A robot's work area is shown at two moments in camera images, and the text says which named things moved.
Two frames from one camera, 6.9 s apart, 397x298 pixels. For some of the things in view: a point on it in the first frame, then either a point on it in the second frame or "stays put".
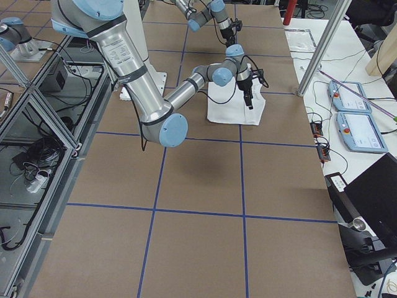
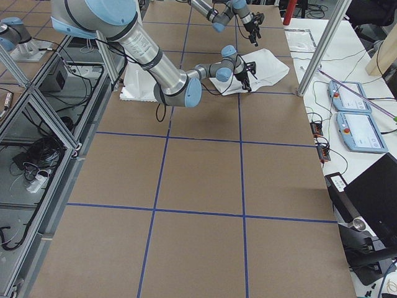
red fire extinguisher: (290, 8) stays put
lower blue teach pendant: (360, 132) stays put
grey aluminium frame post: (325, 43) stays put
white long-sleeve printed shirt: (227, 104) to (269, 69)
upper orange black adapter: (316, 128) stays put
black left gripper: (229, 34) to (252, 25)
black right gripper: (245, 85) to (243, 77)
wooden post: (384, 57) stays put
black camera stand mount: (365, 256) stays put
